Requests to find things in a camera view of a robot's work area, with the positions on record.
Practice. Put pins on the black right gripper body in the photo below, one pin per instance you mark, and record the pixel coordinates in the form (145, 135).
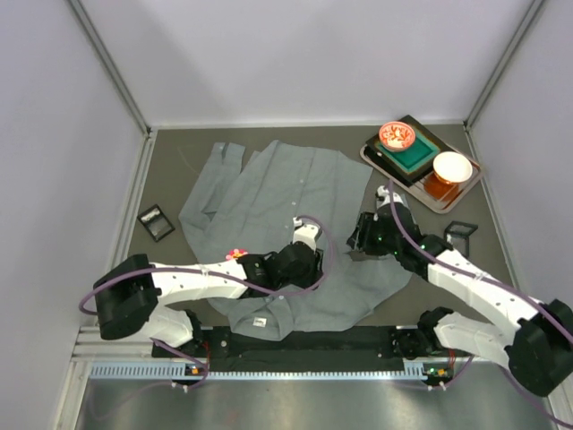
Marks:
(358, 235)

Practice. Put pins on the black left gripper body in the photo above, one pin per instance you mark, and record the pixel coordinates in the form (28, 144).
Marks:
(319, 262)

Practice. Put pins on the grey button-up shirt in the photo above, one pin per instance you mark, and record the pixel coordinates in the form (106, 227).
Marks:
(252, 203)

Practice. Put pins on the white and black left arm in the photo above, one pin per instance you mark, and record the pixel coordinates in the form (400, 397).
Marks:
(137, 296)

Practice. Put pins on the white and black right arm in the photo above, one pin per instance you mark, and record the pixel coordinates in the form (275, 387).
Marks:
(527, 337)

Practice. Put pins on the black rectangular tray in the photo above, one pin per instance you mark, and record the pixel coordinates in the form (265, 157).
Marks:
(374, 142)

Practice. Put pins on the amber glass dish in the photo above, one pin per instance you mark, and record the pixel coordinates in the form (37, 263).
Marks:
(440, 189)

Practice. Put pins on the black right jewellery box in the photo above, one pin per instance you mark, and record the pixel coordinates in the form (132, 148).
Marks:
(458, 233)

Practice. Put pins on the black jewellery box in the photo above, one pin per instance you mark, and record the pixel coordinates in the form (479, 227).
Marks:
(156, 223)
(458, 233)

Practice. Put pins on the green square dish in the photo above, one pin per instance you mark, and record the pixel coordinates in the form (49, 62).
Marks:
(418, 157)

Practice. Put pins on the white and orange cup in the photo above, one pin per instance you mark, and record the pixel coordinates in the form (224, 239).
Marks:
(452, 167)

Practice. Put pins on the red patterned bowl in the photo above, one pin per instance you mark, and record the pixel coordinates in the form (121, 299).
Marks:
(396, 136)

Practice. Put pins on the brown plastic tray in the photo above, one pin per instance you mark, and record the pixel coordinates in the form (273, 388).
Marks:
(440, 205)

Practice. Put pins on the black left jewellery box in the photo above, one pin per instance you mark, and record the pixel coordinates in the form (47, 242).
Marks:
(156, 223)

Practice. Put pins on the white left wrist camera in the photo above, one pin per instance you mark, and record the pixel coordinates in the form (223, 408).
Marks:
(306, 233)

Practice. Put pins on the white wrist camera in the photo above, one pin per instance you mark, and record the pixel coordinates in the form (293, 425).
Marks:
(384, 196)
(306, 233)

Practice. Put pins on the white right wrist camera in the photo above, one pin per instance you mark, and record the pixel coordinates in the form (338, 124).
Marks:
(384, 196)

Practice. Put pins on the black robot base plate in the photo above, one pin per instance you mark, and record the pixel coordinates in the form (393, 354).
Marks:
(361, 348)

